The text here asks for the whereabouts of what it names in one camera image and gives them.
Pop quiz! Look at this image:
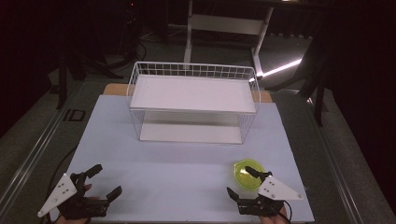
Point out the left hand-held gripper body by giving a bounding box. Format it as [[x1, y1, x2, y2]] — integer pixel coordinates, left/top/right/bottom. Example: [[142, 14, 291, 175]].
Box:
[[36, 172, 110, 220]]

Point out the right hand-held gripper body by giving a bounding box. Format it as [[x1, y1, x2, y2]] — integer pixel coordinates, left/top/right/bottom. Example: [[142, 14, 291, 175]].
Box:
[[236, 170, 304, 217]]

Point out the green bowl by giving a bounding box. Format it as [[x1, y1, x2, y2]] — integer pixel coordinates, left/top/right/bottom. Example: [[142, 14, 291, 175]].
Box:
[[233, 159, 266, 192]]

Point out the person's left hand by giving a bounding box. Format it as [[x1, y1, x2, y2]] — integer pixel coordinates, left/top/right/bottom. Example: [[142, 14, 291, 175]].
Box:
[[57, 183, 101, 224]]

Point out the person's right hand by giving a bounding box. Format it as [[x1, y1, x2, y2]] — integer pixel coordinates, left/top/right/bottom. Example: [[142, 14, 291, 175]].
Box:
[[266, 206, 291, 224]]

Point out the black floor socket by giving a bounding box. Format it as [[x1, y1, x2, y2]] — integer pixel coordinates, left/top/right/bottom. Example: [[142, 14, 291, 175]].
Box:
[[63, 108, 87, 123]]

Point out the pale blue table mat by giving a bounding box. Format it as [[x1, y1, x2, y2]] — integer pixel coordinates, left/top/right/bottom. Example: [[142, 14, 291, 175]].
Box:
[[49, 94, 316, 224]]

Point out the black stand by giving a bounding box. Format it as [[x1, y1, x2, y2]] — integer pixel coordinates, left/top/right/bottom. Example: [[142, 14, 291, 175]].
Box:
[[55, 50, 87, 110], [266, 29, 330, 128]]

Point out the white light strip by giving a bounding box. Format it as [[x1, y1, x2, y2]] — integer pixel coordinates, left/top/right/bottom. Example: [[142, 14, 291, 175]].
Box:
[[248, 58, 304, 83]]

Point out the black cable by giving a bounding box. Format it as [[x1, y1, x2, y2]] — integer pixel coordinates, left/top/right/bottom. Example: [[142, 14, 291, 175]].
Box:
[[281, 200, 294, 224], [39, 145, 78, 224]]

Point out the metal floor rail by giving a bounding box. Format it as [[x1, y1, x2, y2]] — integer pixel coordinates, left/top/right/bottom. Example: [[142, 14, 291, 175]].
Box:
[[0, 81, 82, 214], [306, 96, 376, 224]]

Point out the white wire shelf rack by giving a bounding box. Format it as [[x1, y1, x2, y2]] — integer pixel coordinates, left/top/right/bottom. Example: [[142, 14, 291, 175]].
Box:
[[125, 61, 262, 146]]

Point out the bundle of floor cables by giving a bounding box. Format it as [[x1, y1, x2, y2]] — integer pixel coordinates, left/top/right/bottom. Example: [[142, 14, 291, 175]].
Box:
[[78, 26, 190, 78]]

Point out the white desk frame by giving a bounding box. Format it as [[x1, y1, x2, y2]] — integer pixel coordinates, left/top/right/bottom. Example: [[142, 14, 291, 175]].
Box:
[[182, 0, 276, 79]]

